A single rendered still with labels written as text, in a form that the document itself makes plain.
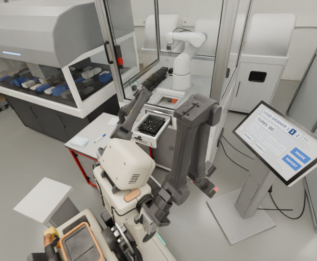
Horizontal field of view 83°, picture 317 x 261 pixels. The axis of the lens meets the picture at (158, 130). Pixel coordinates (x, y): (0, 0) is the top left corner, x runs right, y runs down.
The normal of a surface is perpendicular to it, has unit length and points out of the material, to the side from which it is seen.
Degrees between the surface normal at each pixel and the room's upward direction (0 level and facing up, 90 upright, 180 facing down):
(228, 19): 90
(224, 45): 90
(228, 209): 3
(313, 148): 50
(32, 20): 41
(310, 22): 90
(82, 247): 0
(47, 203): 0
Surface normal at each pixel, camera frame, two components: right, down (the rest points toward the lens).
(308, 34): -0.36, 0.62
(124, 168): -0.62, -0.18
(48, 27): -0.35, -0.18
